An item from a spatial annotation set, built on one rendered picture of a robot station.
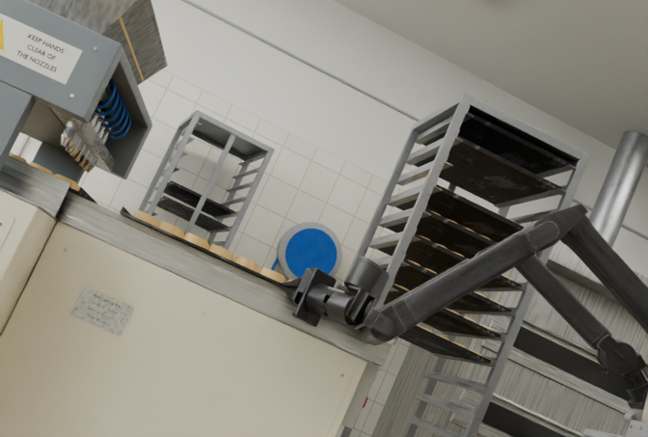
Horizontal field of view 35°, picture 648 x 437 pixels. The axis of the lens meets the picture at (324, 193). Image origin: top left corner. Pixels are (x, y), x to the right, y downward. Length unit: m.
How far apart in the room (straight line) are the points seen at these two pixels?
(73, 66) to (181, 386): 0.66
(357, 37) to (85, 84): 4.84
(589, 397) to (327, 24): 2.78
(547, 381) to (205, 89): 2.67
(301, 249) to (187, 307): 4.25
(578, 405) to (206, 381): 4.11
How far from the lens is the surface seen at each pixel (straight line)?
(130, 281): 2.13
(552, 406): 5.97
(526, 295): 3.49
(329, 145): 6.58
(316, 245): 6.37
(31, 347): 2.15
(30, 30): 2.05
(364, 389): 2.18
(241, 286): 2.13
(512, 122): 3.52
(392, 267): 3.35
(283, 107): 6.55
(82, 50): 2.02
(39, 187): 2.13
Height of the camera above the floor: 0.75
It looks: 10 degrees up
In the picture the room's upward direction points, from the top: 24 degrees clockwise
